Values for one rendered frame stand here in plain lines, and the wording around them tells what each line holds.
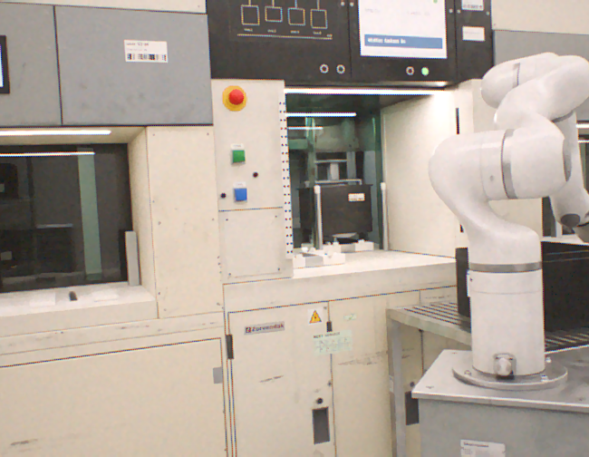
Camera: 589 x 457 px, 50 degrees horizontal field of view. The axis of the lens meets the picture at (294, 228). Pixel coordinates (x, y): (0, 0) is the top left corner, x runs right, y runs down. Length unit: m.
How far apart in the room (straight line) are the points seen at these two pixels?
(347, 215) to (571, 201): 0.89
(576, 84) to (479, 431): 0.72
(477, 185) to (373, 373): 0.88
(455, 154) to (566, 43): 1.19
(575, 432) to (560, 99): 0.66
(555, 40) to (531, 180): 1.18
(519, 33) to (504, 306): 1.20
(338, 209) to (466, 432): 1.36
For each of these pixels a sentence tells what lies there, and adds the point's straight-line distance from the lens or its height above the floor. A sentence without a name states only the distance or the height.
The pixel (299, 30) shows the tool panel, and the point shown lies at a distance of 1.75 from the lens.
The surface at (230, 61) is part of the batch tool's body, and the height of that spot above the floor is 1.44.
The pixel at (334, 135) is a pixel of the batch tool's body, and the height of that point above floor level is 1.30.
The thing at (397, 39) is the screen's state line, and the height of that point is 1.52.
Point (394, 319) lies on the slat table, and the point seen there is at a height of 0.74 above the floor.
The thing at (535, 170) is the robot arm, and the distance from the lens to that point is 1.07.
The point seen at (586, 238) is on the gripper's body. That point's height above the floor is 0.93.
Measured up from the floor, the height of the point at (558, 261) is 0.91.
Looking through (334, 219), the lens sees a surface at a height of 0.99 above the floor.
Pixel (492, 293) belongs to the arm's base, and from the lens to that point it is 1.10.
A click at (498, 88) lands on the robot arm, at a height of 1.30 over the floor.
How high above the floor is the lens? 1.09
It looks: 3 degrees down
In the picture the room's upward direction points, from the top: 3 degrees counter-clockwise
